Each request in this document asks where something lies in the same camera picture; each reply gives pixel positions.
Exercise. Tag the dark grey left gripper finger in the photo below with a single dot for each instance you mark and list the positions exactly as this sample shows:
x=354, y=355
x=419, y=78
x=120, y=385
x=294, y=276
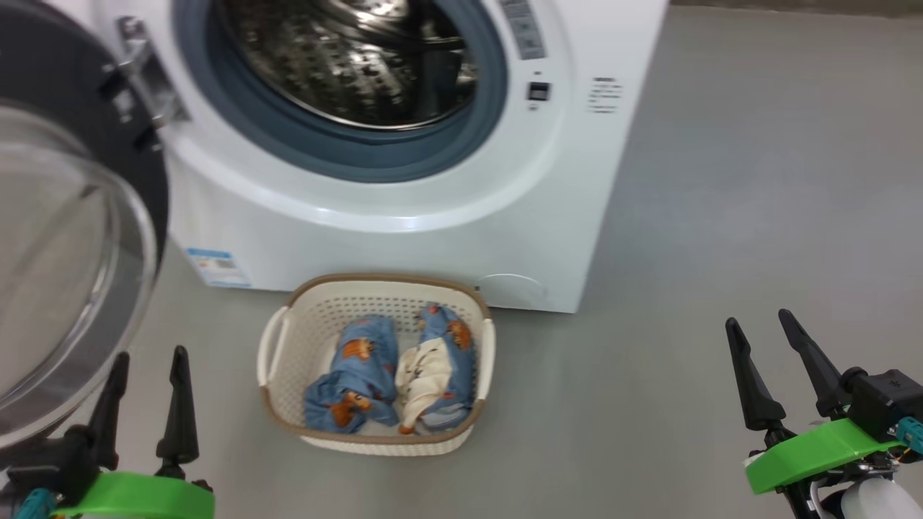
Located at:
x=109, y=411
x=179, y=418

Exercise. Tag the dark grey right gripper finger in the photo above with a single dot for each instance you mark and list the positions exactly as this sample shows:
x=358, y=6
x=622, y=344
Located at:
x=753, y=389
x=815, y=367

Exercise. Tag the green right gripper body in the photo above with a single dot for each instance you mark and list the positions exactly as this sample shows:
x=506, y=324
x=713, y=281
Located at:
x=815, y=450

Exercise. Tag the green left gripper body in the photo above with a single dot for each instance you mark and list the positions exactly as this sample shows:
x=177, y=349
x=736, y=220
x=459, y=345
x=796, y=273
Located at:
x=144, y=497

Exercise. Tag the black round glass washer door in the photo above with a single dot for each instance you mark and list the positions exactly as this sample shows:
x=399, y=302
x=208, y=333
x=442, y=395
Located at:
x=65, y=252

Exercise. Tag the blue bear-print garment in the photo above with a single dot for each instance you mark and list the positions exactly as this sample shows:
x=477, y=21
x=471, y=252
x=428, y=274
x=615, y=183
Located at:
x=360, y=375

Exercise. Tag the cream and blue garment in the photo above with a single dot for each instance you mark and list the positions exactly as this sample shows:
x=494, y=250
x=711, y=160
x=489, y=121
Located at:
x=433, y=375

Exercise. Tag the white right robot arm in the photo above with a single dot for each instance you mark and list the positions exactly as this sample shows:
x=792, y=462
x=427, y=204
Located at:
x=876, y=501

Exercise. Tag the white front-load washing machine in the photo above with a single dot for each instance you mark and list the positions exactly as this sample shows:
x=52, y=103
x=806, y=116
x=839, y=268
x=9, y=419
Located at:
x=404, y=238

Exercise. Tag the metal door hinge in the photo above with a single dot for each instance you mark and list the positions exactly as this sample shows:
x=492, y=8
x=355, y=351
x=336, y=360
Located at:
x=148, y=79

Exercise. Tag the stainless steel washing machine drum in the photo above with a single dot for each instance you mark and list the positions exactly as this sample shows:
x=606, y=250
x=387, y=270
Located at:
x=346, y=65

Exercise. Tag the blue energy label sticker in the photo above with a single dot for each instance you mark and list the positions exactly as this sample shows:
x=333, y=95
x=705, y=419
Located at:
x=216, y=268

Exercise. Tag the cream perforated laundry basket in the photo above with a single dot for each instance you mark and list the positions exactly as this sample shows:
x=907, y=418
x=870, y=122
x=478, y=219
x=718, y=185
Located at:
x=382, y=443

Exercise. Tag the round white filter cover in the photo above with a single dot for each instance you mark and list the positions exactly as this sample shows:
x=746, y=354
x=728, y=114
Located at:
x=513, y=292

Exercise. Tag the grey warning sticker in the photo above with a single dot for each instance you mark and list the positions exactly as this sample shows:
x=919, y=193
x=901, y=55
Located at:
x=523, y=29

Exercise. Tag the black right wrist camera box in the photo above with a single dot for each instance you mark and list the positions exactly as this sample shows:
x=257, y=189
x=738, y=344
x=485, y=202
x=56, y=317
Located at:
x=883, y=400

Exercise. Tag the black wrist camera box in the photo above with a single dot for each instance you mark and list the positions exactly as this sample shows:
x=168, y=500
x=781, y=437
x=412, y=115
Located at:
x=50, y=461
x=883, y=400

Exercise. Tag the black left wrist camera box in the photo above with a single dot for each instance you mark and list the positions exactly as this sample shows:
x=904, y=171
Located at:
x=50, y=461

